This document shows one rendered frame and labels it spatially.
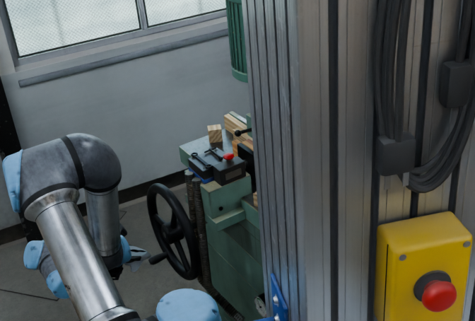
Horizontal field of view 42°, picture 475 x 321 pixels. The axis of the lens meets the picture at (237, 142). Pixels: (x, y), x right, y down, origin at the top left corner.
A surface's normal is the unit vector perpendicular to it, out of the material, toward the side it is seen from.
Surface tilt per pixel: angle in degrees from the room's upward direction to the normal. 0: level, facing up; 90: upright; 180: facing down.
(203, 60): 90
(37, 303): 0
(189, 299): 7
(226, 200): 90
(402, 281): 90
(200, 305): 7
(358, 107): 90
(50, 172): 36
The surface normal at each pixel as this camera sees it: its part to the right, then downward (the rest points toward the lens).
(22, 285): -0.08, -0.86
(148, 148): 0.45, 0.41
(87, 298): -0.19, -0.29
